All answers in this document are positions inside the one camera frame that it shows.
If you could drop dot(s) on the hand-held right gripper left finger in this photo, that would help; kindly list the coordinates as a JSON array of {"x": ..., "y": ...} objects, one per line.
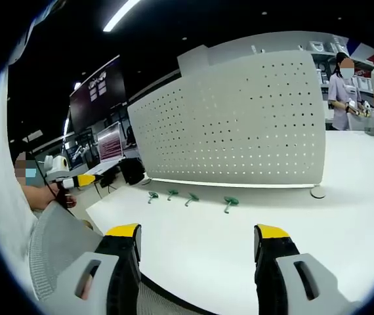
[{"x": 121, "y": 262}]

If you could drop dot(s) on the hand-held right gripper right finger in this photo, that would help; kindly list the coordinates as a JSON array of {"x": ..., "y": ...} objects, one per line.
[{"x": 272, "y": 259}]

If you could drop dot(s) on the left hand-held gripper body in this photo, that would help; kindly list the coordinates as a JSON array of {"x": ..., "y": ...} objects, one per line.
[{"x": 57, "y": 167}]

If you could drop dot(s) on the green hook assembly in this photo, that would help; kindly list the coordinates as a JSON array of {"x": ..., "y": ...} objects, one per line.
[
  {"x": 231, "y": 201},
  {"x": 192, "y": 198},
  {"x": 173, "y": 193},
  {"x": 152, "y": 196}
]

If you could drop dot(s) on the white perforated mounting plate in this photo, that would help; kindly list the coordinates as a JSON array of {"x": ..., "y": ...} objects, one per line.
[{"x": 233, "y": 124}]

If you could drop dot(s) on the person's left hand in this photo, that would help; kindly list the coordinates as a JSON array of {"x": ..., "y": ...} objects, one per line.
[{"x": 60, "y": 197}]

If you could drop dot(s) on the small standing display screen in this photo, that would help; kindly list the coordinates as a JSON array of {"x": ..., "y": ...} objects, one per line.
[{"x": 110, "y": 142}]

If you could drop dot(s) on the black office chair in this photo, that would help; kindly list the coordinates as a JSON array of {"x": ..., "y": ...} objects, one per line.
[{"x": 132, "y": 170}]

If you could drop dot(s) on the person's white shirt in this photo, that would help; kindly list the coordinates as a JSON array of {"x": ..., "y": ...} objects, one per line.
[{"x": 3, "y": 164}]

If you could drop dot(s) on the grey ribbed cloth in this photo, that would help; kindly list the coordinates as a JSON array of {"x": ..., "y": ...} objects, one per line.
[{"x": 55, "y": 236}]

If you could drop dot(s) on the ceiling light strip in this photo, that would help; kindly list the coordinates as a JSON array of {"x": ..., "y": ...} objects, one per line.
[{"x": 121, "y": 15}]

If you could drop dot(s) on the grey desk partition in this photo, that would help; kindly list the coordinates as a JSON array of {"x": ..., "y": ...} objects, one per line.
[{"x": 239, "y": 46}]

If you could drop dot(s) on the storage shelf with boxes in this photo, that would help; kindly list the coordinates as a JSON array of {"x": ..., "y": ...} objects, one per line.
[{"x": 329, "y": 55}]

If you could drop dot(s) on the large dark wall screen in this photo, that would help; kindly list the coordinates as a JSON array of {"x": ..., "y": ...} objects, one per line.
[{"x": 96, "y": 88}]

